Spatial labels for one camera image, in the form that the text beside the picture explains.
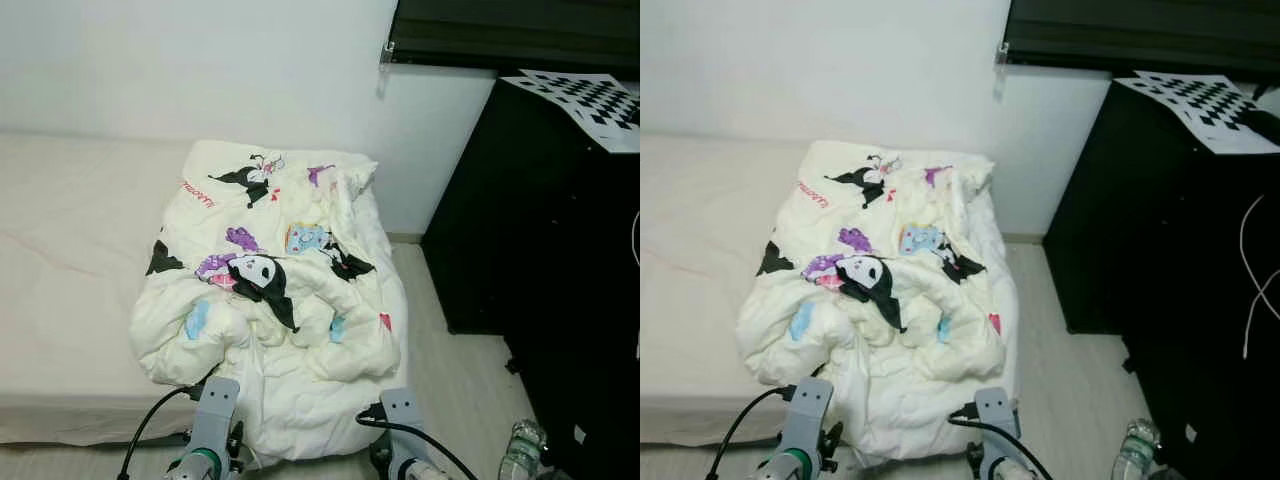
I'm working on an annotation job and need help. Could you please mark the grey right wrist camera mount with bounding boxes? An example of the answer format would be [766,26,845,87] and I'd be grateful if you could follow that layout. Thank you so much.
[380,388,427,467]
[973,388,1019,467]

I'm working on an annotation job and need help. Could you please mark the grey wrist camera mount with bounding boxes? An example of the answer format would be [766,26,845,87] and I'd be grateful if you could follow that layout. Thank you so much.
[973,388,1019,467]
[190,376,242,457]
[380,388,427,467]
[783,376,836,457]

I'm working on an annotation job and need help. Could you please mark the clear plastic bottle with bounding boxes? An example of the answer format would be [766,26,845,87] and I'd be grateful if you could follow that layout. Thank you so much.
[498,418,549,480]
[1110,418,1161,480]

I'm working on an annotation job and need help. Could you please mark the white cable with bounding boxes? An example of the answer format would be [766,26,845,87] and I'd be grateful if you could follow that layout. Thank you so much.
[1238,193,1280,361]
[628,205,641,361]

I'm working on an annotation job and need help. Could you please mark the cream cartoon print quilt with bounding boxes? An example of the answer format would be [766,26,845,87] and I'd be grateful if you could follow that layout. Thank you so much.
[735,139,1021,468]
[129,139,409,468]

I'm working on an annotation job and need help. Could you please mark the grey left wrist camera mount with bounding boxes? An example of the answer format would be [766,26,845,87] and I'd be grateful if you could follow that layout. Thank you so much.
[783,376,836,457]
[190,376,242,457]

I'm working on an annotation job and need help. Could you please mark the black window blind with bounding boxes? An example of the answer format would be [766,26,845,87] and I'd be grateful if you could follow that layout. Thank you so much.
[380,0,641,76]
[997,0,1280,81]

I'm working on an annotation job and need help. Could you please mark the checkerboard calibration sheet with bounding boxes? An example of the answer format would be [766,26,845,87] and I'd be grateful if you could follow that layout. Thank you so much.
[1113,70,1280,156]
[500,70,641,155]

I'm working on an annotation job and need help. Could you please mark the black cabinet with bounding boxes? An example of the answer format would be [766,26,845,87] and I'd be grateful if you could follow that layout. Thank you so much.
[1043,72,1280,480]
[420,72,641,480]

